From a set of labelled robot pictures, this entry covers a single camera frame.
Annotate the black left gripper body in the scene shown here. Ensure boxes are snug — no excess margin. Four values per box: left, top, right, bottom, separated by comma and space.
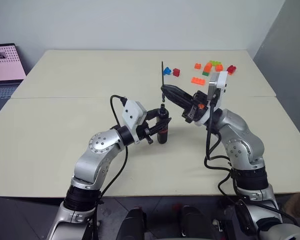
135, 119, 158, 146

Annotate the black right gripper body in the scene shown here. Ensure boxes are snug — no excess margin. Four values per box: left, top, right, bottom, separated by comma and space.
181, 90, 212, 124

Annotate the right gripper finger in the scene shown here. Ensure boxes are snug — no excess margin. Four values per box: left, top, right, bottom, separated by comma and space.
162, 89, 193, 113
160, 84, 195, 101

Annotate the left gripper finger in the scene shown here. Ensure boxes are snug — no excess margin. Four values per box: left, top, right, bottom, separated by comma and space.
145, 108, 163, 121
148, 117, 173, 136

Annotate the black electric screwdriver red band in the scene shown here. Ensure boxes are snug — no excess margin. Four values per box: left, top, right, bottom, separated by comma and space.
156, 102, 171, 145

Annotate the long thin metal bit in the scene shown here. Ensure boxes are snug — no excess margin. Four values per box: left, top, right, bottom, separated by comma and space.
160, 60, 166, 104

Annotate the long orange toy brick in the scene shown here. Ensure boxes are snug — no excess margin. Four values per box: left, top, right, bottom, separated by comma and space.
190, 76, 207, 86

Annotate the large red toy brick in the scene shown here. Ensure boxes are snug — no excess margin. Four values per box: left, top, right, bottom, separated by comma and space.
226, 64, 238, 76

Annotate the dark rounded shape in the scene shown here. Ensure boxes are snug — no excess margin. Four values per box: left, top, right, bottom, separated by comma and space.
114, 206, 149, 240
178, 204, 216, 240

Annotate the brown rounded object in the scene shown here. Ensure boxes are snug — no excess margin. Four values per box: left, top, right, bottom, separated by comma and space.
282, 191, 300, 216

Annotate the open laptop pink screen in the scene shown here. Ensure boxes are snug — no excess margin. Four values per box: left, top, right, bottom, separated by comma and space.
0, 42, 28, 124

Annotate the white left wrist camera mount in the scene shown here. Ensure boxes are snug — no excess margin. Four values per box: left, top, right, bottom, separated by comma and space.
121, 99, 148, 132

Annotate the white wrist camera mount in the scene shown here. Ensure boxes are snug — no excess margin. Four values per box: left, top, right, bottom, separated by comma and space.
194, 70, 229, 127
121, 99, 148, 132

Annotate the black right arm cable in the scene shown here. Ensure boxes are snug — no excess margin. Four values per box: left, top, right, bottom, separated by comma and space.
203, 99, 300, 226

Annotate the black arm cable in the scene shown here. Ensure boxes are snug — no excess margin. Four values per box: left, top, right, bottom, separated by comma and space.
203, 99, 300, 226
89, 94, 130, 240

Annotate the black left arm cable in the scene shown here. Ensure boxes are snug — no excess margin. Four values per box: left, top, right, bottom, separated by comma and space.
89, 94, 130, 240

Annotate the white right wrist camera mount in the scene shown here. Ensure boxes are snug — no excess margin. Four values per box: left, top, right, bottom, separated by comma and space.
194, 70, 229, 127

